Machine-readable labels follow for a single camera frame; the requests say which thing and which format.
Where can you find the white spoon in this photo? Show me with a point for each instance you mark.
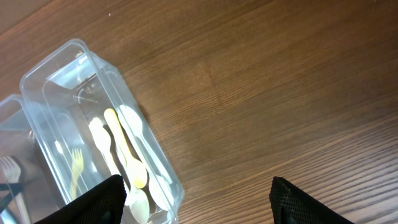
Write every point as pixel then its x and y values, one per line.
pixel 159 189
pixel 135 122

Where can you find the left clear plastic container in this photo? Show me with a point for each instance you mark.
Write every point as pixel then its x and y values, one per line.
pixel 36 183

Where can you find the right clear plastic container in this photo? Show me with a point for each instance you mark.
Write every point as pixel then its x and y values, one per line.
pixel 62 94

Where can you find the clear plastic container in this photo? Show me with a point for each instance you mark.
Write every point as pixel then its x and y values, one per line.
pixel 36 183
pixel 62 94

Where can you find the yellow plastic fork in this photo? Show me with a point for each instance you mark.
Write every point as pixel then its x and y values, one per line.
pixel 77 169

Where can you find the white spoon diagonal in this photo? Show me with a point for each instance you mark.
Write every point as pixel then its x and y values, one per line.
pixel 103 143

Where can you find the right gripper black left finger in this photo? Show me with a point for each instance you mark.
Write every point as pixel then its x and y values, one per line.
pixel 102 204

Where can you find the yellow plastic spoon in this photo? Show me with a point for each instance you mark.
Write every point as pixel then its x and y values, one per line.
pixel 115 127

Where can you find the white plastic fork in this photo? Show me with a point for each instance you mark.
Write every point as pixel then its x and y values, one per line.
pixel 12 172

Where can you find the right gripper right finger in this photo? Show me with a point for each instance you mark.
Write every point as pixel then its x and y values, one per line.
pixel 291 205

